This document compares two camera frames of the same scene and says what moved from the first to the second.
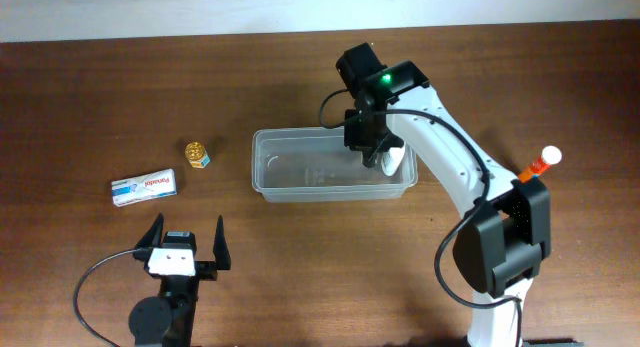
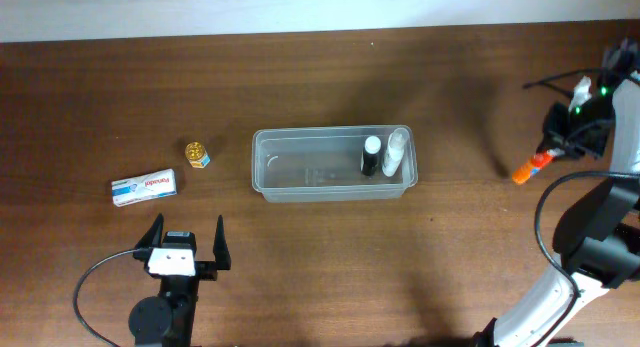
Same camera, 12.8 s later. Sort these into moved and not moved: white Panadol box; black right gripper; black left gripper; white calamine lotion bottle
Moved: black right gripper
Not moved: white calamine lotion bottle; white Panadol box; black left gripper
